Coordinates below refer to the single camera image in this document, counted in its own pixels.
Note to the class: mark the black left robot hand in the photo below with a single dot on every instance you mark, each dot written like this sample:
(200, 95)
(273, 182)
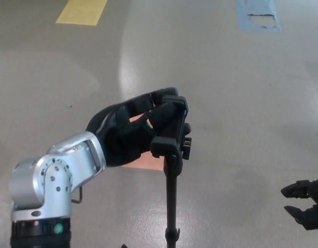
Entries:
(117, 139)

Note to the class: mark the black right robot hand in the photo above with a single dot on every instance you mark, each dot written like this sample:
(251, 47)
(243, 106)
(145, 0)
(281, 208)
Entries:
(314, 191)

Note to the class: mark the black phone stand tripod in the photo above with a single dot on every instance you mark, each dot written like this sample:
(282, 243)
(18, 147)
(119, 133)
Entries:
(172, 186)

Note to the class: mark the pink floor tape patch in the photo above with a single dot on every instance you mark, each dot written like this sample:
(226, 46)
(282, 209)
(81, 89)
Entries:
(151, 164)

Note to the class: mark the yellow floor tape patch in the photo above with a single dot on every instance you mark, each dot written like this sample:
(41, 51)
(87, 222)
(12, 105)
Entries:
(81, 11)

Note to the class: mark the torn blue floor tape patch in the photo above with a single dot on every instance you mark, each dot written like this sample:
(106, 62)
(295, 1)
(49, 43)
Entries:
(257, 6)

